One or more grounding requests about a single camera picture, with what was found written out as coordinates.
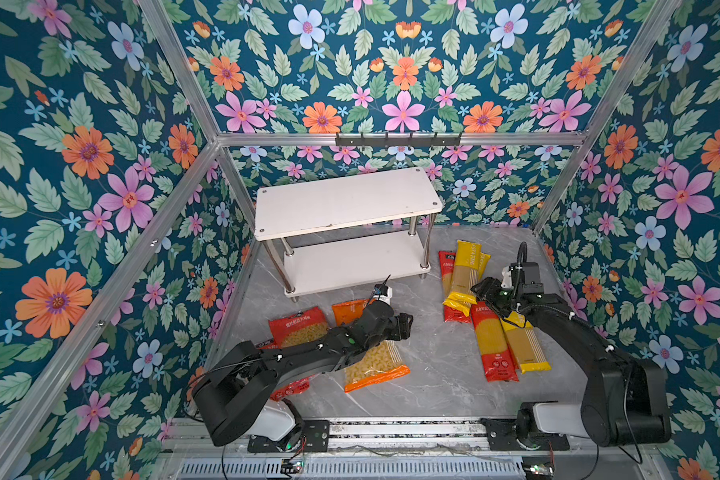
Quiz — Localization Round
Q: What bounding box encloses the aluminium front rail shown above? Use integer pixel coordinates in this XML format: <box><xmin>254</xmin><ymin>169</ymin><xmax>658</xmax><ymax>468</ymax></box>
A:
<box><xmin>161</xmin><ymin>415</ymin><xmax>655</xmax><ymax>458</ymax></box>

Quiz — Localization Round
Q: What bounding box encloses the red macaroni bag rear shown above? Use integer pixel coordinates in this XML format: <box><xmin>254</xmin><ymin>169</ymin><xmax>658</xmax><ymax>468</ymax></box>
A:
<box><xmin>256</xmin><ymin>339</ymin><xmax>310</xmax><ymax>401</ymax></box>

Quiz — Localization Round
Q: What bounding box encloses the red macaroni bag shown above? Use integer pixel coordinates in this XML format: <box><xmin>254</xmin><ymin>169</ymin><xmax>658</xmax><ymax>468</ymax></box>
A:
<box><xmin>269</xmin><ymin>307</ymin><xmax>330</xmax><ymax>348</ymax></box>
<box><xmin>256</xmin><ymin>339</ymin><xmax>310</xmax><ymax>401</ymax></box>

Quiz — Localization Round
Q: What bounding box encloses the white two-tier shelf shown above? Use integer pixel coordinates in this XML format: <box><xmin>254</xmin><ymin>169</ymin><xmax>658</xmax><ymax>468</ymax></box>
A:
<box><xmin>254</xmin><ymin>167</ymin><xmax>443</xmax><ymax>299</ymax></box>

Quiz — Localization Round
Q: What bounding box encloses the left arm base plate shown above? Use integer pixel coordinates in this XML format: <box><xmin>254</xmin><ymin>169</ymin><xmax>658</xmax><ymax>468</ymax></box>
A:
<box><xmin>247</xmin><ymin>420</ymin><xmax>331</xmax><ymax>453</ymax></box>

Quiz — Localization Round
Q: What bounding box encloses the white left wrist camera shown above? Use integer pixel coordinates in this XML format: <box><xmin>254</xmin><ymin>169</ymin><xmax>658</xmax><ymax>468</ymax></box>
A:
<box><xmin>371</xmin><ymin>284</ymin><xmax>393</xmax><ymax>305</ymax></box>

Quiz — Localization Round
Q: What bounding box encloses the black hook rail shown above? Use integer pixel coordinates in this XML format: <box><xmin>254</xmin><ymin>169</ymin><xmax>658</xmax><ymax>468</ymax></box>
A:
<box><xmin>334</xmin><ymin>132</ymin><xmax>462</xmax><ymax>149</ymax></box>

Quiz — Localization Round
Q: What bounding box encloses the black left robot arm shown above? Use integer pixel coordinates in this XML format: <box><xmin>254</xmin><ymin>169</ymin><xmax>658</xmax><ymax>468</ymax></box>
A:
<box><xmin>192</xmin><ymin>301</ymin><xmax>413</xmax><ymax>447</ymax></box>

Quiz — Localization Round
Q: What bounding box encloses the yellow spaghetti pack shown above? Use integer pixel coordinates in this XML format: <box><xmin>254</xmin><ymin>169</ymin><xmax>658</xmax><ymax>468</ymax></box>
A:
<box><xmin>502</xmin><ymin>312</ymin><xmax>552</xmax><ymax>374</ymax></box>
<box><xmin>439</xmin><ymin>242</ymin><xmax>491</xmax><ymax>316</ymax></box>
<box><xmin>445</xmin><ymin>240</ymin><xmax>482</xmax><ymax>306</ymax></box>

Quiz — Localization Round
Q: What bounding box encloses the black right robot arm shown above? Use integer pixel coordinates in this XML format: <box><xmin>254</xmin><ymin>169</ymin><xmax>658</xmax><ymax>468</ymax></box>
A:
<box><xmin>471</xmin><ymin>262</ymin><xmax>672</xmax><ymax>447</ymax></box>

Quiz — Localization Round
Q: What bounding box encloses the orange macaroni bag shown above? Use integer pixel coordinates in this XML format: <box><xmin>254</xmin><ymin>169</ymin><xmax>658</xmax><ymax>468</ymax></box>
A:
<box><xmin>332</xmin><ymin>300</ymin><xmax>410</xmax><ymax>393</ymax></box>

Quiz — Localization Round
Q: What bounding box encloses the red macaroni bag front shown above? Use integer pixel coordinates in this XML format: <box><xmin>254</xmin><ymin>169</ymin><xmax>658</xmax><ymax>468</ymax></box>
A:
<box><xmin>269</xmin><ymin>307</ymin><xmax>330</xmax><ymax>348</ymax></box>

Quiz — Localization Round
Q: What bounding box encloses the red spaghetti pack far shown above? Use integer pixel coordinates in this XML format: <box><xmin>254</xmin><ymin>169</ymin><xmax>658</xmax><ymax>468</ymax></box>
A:
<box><xmin>438</xmin><ymin>251</ymin><xmax>471</xmax><ymax>324</ymax></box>

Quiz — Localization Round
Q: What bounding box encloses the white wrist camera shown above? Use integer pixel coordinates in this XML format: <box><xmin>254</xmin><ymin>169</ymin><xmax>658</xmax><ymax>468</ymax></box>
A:
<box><xmin>371</xmin><ymin>284</ymin><xmax>393</xmax><ymax>305</ymax></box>
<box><xmin>501</xmin><ymin>266</ymin><xmax>514</xmax><ymax>289</ymax></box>

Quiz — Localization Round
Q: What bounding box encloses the red spaghetti pack middle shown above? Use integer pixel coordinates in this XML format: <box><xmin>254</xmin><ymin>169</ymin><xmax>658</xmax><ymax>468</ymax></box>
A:
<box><xmin>471</xmin><ymin>302</ymin><xmax>518</xmax><ymax>382</ymax></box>

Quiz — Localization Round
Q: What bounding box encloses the red spaghetti pack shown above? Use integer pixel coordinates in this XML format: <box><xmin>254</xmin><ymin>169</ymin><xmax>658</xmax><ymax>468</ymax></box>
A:
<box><xmin>471</xmin><ymin>302</ymin><xmax>518</xmax><ymax>382</ymax></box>
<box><xmin>438</xmin><ymin>251</ymin><xmax>471</xmax><ymax>324</ymax></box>

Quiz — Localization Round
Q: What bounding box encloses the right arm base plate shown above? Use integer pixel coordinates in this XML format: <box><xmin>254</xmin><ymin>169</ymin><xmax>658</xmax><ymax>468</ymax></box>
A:
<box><xmin>479</xmin><ymin>418</ymin><xmax>570</xmax><ymax>452</ymax></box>

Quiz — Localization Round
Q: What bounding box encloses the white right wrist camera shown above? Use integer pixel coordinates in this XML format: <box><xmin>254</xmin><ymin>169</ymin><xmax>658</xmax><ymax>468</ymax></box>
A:
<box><xmin>501</xmin><ymin>266</ymin><xmax>514</xmax><ymax>289</ymax></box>

